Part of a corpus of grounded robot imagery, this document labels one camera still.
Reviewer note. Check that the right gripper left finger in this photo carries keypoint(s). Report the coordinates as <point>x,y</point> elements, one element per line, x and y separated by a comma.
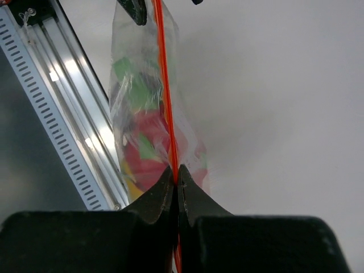
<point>138,238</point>

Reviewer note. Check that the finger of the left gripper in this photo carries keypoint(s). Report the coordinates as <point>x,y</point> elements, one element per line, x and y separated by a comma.
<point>136,9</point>
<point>197,2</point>

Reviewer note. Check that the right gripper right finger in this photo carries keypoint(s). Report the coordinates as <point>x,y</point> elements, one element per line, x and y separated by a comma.
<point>214,240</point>

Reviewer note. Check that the fake yellow mango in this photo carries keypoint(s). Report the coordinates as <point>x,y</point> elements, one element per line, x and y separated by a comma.
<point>133,190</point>

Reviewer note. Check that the fake red dragon fruit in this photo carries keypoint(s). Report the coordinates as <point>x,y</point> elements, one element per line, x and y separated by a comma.
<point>139,119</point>

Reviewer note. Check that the clear zip top bag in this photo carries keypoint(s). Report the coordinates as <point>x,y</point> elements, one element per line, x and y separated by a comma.
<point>158,41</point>

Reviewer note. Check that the aluminium mounting rail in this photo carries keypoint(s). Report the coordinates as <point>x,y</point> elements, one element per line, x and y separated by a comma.
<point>62,62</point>

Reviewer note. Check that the white slotted cable duct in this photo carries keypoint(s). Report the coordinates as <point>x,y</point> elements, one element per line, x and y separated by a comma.
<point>35,88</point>

